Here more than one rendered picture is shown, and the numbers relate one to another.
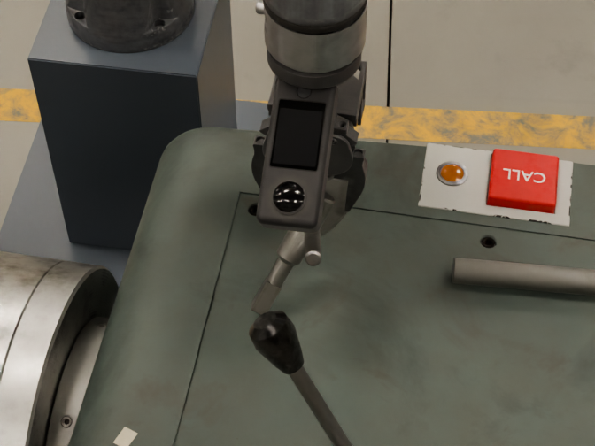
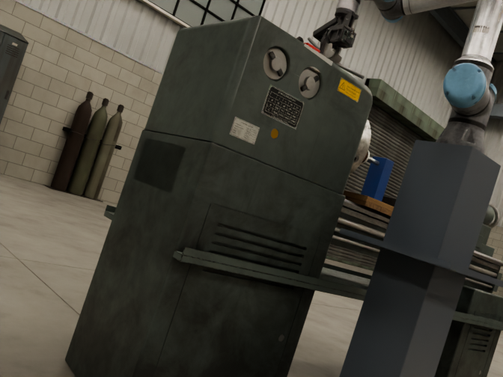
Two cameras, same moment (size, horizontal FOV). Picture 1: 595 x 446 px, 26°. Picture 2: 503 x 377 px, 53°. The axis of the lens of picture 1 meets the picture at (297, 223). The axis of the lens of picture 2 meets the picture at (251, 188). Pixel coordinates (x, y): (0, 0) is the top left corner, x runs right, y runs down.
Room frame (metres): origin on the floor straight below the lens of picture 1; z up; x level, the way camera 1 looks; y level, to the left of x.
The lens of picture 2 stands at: (1.82, -1.41, 0.73)
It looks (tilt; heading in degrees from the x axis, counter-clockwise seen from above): 2 degrees up; 133
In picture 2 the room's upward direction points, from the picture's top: 18 degrees clockwise
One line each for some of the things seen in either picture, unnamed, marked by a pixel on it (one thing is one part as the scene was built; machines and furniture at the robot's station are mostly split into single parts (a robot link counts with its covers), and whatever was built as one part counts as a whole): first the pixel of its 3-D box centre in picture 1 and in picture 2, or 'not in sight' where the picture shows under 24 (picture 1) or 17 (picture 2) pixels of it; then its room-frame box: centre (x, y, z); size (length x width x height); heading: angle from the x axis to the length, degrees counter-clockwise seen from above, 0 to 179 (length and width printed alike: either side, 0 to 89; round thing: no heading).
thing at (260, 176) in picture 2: not in sight; (205, 277); (0.55, -0.12, 0.43); 0.60 x 0.48 x 0.86; 80
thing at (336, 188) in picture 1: (335, 186); (328, 55); (0.70, -0.03, 1.31); 0.06 x 0.03 x 0.09; 170
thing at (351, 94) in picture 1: (315, 92); (341, 29); (0.70, -0.01, 1.42); 0.09 x 0.08 x 0.12; 170
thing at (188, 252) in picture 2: not in sight; (346, 277); (0.66, 0.62, 0.55); 2.10 x 0.60 x 0.02; 80
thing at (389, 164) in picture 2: not in sight; (376, 182); (0.66, 0.61, 1.00); 0.08 x 0.06 x 0.23; 170
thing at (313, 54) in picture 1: (311, 22); (347, 9); (0.70, -0.01, 1.50); 0.08 x 0.08 x 0.05
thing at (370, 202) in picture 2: not in sight; (355, 201); (0.65, 0.53, 0.88); 0.36 x 0.30 x 0.04; 170
